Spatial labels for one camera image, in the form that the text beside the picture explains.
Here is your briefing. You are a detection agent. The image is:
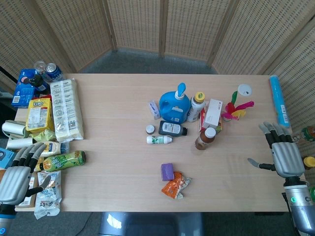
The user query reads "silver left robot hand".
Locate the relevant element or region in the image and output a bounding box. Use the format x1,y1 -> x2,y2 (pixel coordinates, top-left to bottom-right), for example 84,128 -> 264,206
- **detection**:
0,142 -> 52,206

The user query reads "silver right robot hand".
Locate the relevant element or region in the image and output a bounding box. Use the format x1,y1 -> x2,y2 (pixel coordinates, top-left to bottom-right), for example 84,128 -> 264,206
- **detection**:
247,120 -> 306,178

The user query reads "brown tea bottle white cap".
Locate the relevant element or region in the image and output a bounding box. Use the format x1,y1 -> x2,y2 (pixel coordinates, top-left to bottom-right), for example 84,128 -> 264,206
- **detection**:
195,127 -> 217,151

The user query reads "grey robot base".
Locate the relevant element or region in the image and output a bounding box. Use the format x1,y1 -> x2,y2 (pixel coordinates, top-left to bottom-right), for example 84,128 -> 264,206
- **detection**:
98,211 -> 205,236

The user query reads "white tube with blue cap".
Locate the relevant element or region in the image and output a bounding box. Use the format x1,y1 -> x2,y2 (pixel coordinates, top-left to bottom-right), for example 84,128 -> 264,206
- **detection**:
38,141 -> 70,158

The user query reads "green label drink bottle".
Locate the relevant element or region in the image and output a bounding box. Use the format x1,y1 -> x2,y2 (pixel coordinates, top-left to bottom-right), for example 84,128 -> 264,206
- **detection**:
34,150 -> 87,172

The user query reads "white bottle yellow cap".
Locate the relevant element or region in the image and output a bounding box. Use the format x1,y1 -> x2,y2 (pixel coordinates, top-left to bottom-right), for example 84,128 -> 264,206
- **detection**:
187,91 -> 207,123

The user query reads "dark grey bottle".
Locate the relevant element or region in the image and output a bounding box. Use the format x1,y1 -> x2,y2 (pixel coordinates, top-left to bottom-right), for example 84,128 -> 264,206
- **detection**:
158,120 -> 189,137

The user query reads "blue detergent pump bottle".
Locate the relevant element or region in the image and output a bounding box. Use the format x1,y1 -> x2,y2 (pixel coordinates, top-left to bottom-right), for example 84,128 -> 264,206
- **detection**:
158,82 -> 191,124

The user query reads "white bottle green print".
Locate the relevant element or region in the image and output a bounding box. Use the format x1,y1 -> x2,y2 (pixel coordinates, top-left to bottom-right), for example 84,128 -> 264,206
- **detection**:
146,135 -> 174,145

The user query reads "brown cardboard box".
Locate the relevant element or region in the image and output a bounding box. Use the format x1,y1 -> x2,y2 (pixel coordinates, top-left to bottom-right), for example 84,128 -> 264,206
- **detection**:
14,172 -> 38,208

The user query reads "light blue box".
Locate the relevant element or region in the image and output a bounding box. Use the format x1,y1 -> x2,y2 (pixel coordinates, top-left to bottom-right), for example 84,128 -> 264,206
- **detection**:
0,147 -> 16,169

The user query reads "white snack bag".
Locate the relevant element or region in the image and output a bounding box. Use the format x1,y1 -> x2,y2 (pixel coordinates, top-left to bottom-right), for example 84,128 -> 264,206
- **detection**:
33,170 -> 63,220

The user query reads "white paper roll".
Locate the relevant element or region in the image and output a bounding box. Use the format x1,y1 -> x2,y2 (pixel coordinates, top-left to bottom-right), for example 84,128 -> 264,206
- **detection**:
5,137 -> 38,150

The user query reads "white lint roller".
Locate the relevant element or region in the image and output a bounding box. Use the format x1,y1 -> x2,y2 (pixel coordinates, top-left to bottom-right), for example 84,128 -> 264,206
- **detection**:
1,120 -> 27,137

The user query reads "light green crumpled bag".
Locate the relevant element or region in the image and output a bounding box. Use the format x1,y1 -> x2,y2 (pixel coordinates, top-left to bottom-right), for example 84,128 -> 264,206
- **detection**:
30,129 -> 58,143

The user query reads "light blue long tube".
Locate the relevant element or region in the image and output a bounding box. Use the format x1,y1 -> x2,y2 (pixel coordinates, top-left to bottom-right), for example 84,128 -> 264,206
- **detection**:
268,74 -> 291,128

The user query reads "yellow biscuit pack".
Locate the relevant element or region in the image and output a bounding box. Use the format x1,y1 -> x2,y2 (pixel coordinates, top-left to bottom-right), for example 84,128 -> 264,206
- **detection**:
25,98 -> 55,134

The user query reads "colourful feather shuttlecock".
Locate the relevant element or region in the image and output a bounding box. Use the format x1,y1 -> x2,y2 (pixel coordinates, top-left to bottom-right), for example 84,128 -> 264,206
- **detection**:
221,90 -> 255,122

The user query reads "woven folding screen panel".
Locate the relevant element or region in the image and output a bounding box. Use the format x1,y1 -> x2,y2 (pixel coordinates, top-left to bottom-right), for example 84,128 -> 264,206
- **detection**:
263,23 -> 315,163
104,0 -> 163,56
211,0 -> 315,74
159,0 -> 233,62
31,0 -> 117,72
0,0 -> 74,87

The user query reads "white round disc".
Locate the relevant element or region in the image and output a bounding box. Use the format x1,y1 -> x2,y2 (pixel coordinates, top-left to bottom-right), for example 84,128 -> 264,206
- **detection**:
237,84 -> 253,97

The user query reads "white cardboard box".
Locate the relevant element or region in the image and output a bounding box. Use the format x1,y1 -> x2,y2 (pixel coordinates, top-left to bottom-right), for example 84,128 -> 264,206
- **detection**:
201,98 -> 223,129

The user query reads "large white tissue pack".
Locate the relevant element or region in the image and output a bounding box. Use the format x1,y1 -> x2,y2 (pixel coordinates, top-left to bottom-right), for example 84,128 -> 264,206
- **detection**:
49,78 -> 85,143

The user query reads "blue cookie box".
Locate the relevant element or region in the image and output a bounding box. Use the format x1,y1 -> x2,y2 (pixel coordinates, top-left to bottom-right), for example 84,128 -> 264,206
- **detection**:
11,68 -> 50,108

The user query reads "red and white carton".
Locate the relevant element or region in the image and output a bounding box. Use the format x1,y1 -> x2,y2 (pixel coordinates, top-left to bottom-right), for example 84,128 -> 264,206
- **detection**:
196,107 -> 222,135

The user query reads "blue drink can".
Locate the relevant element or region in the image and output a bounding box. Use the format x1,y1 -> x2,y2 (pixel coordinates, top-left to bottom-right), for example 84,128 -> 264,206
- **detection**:
45,62 -> 63,82

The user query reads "orange snack bag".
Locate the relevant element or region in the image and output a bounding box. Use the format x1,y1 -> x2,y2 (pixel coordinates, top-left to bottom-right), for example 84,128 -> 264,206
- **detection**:
161,171 -> 192,200

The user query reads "clear glass cup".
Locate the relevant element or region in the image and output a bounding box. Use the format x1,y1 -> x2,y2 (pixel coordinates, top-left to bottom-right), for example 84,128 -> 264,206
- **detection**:
32,60 -> 48,75

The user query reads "purple small carton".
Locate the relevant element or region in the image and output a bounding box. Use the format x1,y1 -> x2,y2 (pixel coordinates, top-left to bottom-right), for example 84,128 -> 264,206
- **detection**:
160,162 -> 175,182

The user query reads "small lavender box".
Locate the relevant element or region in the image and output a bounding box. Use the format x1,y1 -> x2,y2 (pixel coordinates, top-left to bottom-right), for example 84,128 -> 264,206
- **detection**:
148,99 -> 161,120

